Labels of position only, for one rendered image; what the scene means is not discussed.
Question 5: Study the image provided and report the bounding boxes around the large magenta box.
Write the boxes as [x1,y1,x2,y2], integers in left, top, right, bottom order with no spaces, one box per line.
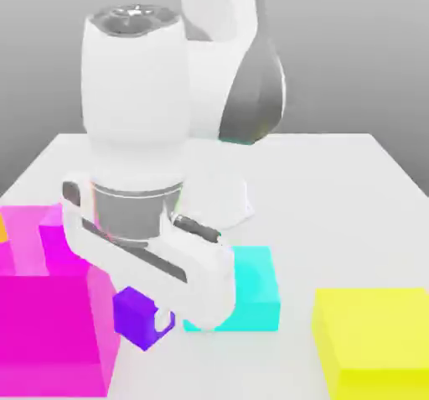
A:
[0,204,122,398]

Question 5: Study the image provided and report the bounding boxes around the large cyan box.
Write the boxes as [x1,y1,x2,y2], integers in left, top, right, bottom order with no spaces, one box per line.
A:
[182,245,282,333]

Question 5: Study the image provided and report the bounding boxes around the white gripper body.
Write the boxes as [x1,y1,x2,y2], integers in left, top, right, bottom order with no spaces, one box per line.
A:
[62,203,236,333]

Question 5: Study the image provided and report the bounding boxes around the large yellow box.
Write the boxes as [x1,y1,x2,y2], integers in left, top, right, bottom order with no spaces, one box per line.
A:
[310,287,429,400]

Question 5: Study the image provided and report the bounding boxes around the small purple cube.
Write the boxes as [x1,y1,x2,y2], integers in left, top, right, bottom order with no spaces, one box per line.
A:
[112,285,176,353]

